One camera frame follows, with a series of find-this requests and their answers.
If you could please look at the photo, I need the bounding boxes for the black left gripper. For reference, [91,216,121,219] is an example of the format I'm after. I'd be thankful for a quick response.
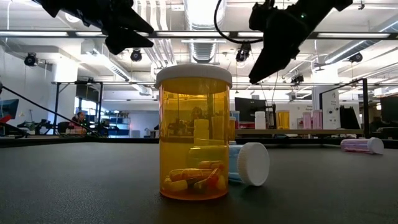
[83,0,155,56]

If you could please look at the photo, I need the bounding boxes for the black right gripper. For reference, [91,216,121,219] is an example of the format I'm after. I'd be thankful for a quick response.
[248,7,310,85]

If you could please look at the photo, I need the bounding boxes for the pink pill bottle white cap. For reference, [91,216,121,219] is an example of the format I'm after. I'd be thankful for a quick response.
[340,137,385,156]
[312,109,323,130]
[302,111,313,130]

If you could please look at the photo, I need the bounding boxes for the blue pill bottle white cap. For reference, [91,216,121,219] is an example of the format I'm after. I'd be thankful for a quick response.
[228,140,271,187]

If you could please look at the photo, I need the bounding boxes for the wooden shelf board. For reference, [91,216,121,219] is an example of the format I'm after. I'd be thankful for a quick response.
[235,129,365,136]

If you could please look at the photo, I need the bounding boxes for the black overhead crossbar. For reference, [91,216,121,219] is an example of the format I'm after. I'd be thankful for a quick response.
[0,29,398,40]

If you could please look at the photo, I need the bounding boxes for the black computer monitor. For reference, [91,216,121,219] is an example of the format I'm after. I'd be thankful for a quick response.
[339,106,361,130]
[379,95,398,125]
[234,97,268,123]

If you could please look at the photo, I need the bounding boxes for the blue storage shelves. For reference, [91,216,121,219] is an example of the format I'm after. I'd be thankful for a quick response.
[104,110,131,138]

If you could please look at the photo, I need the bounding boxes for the person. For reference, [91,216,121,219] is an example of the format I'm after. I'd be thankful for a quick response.
[70,111,88,135]

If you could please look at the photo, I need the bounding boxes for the black monitor blue screen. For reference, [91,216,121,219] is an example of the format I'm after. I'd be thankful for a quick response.
[0,98,20,121]

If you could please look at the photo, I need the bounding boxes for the black table mat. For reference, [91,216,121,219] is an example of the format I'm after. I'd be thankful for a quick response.
[0,142,398,224]

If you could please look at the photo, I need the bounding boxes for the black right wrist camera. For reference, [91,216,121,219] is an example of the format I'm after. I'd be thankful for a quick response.
[248,1,276,32]

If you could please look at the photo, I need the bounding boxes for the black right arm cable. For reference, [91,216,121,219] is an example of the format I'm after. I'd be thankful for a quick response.
[213,0,265,45]

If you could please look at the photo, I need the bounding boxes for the black metal frame stand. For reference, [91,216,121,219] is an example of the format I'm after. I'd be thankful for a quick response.
[51,80,104,135]

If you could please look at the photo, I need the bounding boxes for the black metal shelf frame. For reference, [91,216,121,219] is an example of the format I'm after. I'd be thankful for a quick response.
[318,78,376,139]

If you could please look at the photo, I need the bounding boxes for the black aluminium rig frame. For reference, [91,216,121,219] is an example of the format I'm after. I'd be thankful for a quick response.
[0,135,398,149]

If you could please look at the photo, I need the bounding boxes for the thin black tether cable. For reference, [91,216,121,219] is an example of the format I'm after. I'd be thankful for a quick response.
[0,85,98,137]

